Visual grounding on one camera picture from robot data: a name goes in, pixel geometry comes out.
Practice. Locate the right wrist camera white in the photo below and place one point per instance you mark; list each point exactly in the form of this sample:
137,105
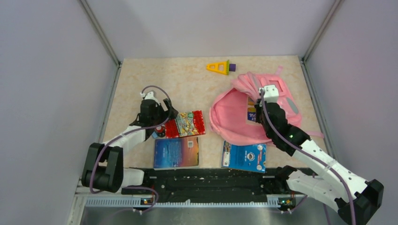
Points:
269,93

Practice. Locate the yellow triangle toy purple cap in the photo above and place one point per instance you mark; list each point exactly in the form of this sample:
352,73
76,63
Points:
224,67

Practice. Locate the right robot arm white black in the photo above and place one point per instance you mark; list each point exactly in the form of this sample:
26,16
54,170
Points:
354,198

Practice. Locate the red 156-storey treehouse book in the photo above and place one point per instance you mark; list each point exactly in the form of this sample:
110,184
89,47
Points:
185,124

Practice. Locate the red perfect stamp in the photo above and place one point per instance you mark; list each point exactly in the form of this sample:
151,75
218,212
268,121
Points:
161,131

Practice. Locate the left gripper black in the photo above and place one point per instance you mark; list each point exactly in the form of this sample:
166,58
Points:
165,113

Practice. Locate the light blue paperback book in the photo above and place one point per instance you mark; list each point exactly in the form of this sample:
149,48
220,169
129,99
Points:
250,158

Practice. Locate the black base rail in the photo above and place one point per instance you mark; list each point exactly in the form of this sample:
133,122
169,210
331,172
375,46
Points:
211,185

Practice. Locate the pink student backpack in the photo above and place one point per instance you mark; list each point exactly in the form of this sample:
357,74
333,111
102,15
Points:
232,115

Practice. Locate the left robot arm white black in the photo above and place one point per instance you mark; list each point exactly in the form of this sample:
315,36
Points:
103,169

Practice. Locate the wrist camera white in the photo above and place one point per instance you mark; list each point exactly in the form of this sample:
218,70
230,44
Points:
269,93
149,96

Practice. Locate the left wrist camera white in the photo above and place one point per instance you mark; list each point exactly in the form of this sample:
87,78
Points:
149,96

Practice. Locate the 91-storey treehouse blue book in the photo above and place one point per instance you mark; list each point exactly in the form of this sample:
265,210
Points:
251,111

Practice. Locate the dark blue sunset book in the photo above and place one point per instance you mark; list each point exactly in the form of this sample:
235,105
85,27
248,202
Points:
176,153

